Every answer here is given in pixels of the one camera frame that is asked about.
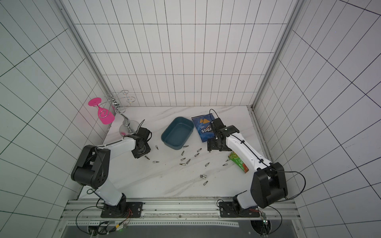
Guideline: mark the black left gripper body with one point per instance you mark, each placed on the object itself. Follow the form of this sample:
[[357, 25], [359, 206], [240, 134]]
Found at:
[[140, 151]]

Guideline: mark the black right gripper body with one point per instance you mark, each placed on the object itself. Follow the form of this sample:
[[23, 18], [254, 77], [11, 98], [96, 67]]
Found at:
[[214, 144]]

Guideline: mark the teal plastic storage box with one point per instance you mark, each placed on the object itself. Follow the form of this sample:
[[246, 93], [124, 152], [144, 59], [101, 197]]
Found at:
[[177, 133]]

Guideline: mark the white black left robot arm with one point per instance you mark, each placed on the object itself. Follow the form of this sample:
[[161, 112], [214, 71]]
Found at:
[[92, 168]]

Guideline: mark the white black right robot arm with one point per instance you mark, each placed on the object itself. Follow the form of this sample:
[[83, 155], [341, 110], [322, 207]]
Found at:
[[268, 183]]

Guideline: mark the green orange snack bag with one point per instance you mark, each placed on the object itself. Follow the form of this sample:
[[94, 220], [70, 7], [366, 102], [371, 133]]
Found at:
[[237, 160]]

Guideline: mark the blue Doritos chip bag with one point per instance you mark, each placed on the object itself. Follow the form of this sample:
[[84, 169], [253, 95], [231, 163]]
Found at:
[[203, 126]]

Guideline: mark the chrome lamp with pink shades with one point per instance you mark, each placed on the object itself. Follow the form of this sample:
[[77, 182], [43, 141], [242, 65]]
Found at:
[[107, 110]]

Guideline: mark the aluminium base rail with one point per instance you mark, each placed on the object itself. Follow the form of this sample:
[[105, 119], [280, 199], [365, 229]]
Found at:
[[173, 211]]

